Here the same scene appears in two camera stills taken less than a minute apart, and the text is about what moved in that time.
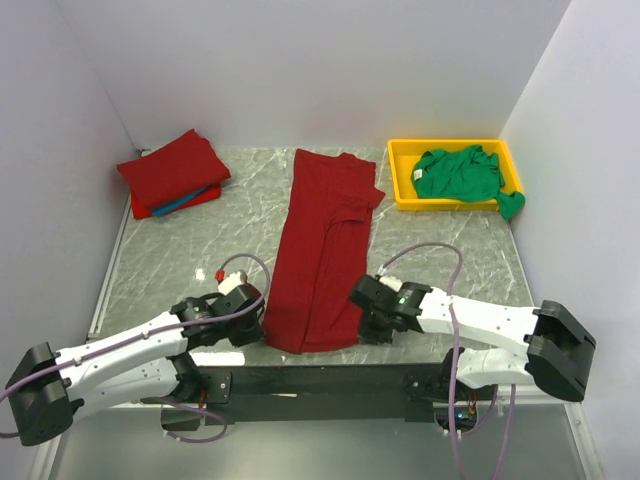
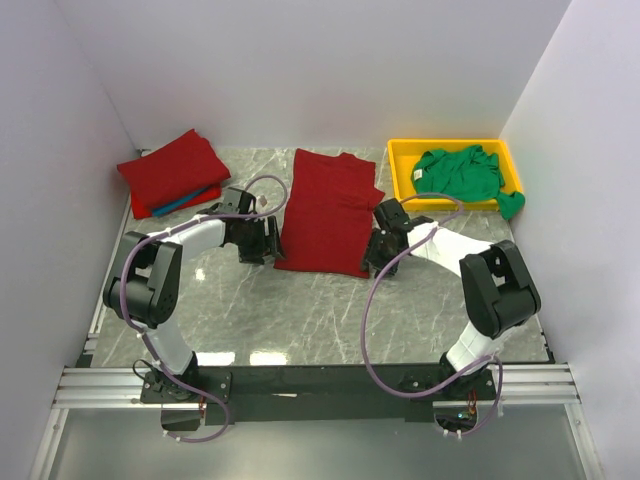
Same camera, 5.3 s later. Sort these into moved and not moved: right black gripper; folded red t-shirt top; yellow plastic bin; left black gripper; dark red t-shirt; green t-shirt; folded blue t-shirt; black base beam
Moved: dark red t-shirt; right black gripper; left black gripper
Not moved: yellow plastic bin; black base beam; folded red t-shirt top; folded blue t-shirt; green t-shirt
